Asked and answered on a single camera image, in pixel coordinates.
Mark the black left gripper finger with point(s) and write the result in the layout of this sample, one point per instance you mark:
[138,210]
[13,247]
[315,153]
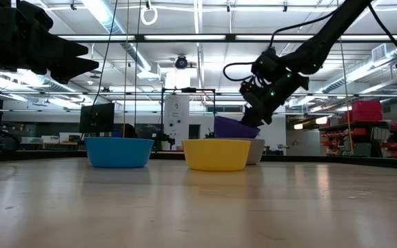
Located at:
[76,69]
[69,48]

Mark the purple plastic bowl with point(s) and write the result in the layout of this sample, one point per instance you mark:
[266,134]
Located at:
[231,129]

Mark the blue plastic bowl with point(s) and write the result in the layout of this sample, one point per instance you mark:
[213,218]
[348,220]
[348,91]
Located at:
[118,153]

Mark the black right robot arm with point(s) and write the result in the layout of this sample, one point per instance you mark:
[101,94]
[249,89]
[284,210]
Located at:
[326,34]

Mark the dark storage shelf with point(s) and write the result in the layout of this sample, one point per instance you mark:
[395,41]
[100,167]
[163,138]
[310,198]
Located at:
[357,124]

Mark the light gray plastic bowl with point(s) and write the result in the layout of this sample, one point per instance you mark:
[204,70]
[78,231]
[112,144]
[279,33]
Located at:
[256,151]

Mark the yellow plastic bowl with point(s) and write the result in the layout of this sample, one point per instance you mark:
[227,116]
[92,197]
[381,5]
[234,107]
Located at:
[215,155]

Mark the black computer monitor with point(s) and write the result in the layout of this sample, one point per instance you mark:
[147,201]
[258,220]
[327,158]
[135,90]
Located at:
[96,118]

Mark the white pillar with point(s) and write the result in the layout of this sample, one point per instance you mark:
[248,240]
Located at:
[177,120]

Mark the red storage bin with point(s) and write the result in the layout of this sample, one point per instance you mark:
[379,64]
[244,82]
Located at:
[366,111]

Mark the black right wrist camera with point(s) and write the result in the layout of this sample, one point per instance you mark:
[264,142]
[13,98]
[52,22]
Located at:
[247,89]

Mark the black metal station frame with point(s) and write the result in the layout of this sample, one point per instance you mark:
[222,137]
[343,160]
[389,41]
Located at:
[215,103]

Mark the black round ceiling camera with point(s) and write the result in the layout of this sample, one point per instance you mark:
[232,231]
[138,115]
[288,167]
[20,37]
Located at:
[181,62]

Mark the black frame light bar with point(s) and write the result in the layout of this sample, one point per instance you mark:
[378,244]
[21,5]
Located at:
[184,38]

